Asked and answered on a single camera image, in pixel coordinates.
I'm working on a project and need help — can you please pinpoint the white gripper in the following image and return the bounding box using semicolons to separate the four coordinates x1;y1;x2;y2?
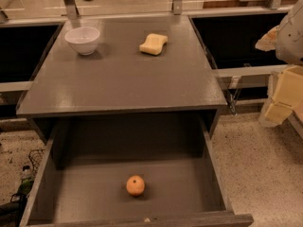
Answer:
255;0;303;127

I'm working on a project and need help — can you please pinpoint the orange fruit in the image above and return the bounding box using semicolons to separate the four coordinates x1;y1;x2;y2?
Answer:
126;175;145;197

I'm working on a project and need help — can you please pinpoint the grey cabinet with counter top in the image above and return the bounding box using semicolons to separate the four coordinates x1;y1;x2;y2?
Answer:
16;15;228;144

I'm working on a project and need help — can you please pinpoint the open grey top drawer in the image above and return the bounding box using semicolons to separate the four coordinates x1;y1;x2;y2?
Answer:
20;113;254;227

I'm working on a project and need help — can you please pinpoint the yellow sponge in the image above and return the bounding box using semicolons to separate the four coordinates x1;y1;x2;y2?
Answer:
139;33;168;56

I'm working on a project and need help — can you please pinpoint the white ceramic bowl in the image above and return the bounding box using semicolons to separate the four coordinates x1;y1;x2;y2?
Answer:
64;26;100;56

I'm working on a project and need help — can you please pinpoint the green plastic bottle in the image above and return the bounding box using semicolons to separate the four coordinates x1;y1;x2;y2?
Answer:
17;166;34;195

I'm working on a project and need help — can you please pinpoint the metal post left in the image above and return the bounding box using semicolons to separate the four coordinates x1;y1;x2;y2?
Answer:
63;0;79;20

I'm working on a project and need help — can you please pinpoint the black wire basket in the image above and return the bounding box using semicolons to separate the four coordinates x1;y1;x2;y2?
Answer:
28;148;45;175

